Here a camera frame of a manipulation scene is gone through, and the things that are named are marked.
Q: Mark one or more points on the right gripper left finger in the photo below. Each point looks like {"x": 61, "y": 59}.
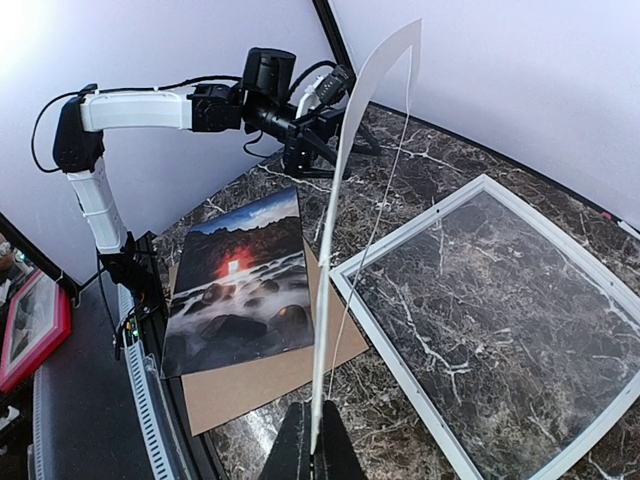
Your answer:
{"x": 290, "y": 457}

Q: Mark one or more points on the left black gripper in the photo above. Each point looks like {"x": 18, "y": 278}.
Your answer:
{"x": 307, "y": 139}

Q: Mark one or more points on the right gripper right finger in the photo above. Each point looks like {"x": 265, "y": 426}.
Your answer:
{"x": 335, "y": 458}

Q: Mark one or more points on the white mat board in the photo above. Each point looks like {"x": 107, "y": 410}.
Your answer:
{"x": 376, "y": 66}

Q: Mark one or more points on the white picture frame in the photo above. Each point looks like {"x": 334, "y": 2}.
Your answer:
{"x": 380, "y": 320}

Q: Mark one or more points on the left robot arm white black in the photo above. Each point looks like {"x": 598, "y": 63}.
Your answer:
{"x": 263, "y": 100}

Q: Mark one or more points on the dark landscape photo print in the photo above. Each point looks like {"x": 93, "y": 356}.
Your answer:
{"x": 241, "y": 291}

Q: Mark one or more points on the brown cardboard backing board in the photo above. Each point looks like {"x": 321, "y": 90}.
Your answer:
{"x": 216, "y": 397}

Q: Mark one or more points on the small green circuit board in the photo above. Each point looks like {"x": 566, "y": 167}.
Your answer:
{"x": 130, "y": 332}

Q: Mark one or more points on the red framed picture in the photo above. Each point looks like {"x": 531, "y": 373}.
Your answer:
{"x": 39, "y": 320}

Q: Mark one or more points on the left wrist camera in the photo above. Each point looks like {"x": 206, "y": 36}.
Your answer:
{"x": 326, "y": 91}

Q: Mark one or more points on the right black corner post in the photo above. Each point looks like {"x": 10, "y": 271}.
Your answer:
{"x": 326, "y": 12}

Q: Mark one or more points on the black corner post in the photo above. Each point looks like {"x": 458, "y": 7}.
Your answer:
{"x": 326, "y": 12}
{"x": 16, "y": 238}

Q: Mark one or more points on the white slotted cable duct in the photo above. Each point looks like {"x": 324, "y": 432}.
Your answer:
{"x": 157, "y": 433}

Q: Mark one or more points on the left black corner post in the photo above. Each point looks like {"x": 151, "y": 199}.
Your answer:
{"x": 16, "y": 238}

